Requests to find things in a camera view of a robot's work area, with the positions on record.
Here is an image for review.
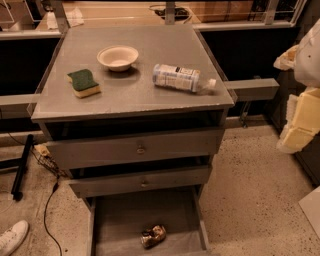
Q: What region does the green and yellow sponge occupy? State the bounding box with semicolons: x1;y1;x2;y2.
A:
67;69;101;98

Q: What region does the crushed orange soda can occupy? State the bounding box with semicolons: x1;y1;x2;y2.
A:
141;225;167;249

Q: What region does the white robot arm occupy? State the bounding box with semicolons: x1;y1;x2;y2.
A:
274;20;320;154

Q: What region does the white crumpled cloth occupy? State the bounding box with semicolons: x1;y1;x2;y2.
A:
66;8;84;27

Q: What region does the bottom grey open drawer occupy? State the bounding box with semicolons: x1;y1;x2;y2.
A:
87;187;210;256

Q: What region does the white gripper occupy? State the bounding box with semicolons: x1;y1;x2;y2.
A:
273;45;320;154

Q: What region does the black metal bar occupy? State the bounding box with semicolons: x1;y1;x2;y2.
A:
11;134;33;201

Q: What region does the white paper bowl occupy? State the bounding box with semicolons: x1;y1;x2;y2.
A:
97;45;139;72

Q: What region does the grey drawer cabinet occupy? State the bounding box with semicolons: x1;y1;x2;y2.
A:
27;23;238;256

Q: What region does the middle grey drawer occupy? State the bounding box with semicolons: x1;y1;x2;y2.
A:
69;165;211;198

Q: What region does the grey horizontal rail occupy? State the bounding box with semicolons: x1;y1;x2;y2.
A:
225;78;279;102

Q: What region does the top grey drawer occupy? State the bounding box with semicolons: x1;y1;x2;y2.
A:
47;128;224;170

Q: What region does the black cable on floor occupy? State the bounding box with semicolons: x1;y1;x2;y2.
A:
43;181;64;256

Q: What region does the plastic bottle with label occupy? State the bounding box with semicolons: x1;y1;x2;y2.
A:
152;64;216;94

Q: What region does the white sneaker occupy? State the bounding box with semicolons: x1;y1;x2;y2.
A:
0;220;29;256

